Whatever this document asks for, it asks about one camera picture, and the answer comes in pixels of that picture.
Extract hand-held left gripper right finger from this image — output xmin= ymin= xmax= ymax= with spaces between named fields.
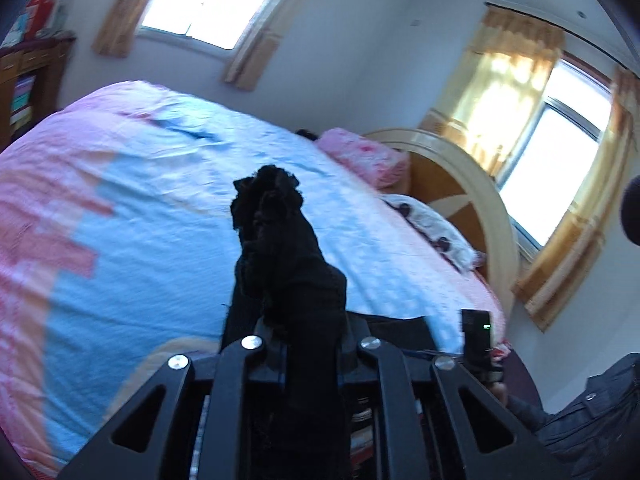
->
xmin=339 ymin=316 xmax=571 ymax=480

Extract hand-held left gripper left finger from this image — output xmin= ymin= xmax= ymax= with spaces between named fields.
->
xmin=57 ymin=317 xmax=287 ymax=480

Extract black pants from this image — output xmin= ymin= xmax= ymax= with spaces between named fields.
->
xmin=220 ymin=164 xmax=441 ymax=480

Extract patterned pillow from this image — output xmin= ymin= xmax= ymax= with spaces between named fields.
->
xmin=381 ymin=193 xmax=482 ymax=274

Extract cream and wood headboard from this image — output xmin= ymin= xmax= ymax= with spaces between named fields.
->
xmin=360 ymin=128 xmax=522 ymax=312

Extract yellow curtain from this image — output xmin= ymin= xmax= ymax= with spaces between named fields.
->
xmin=511 ymin=66 xmax=640 ymax=332
xmin=419 ymin=7 xmax=567 ymax=182

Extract round bed with pink-blue sheet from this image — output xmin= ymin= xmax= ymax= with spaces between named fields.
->
xmin=0 ymin=80 xmax=508 ymax=478

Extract pink floral pillow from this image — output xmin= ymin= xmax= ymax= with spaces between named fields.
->
xmin=315 ymin=127 xmax=409 ymax=189

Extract large window by headboard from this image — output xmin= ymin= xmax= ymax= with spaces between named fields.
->
xmin=496 ymin=57 xmax=619 ymax=252

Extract dark round object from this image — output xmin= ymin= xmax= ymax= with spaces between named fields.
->
xmin=619 ymin=175 xmax=640 ymax=247

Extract beige curtain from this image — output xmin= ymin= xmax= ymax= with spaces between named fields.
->
xmin=222 ymin=0 xmax=334 ymax=92
xmin=92 ymin=0 xmax=162 ymax=57

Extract stack of books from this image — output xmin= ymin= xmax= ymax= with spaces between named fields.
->
xmin=9 ymin=75 xmax=39 ymax=127

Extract wooden desk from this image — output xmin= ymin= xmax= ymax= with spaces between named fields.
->
xmin=0 ymin=34 xmax=77 ymax=155

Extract red paper bag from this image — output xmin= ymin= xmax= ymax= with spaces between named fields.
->
xmin=25 ymin=0 xmax=57 ymax=39

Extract curtain rail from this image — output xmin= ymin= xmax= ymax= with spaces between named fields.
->
xmin=486 ymin=2 xmax=623 ymax=70

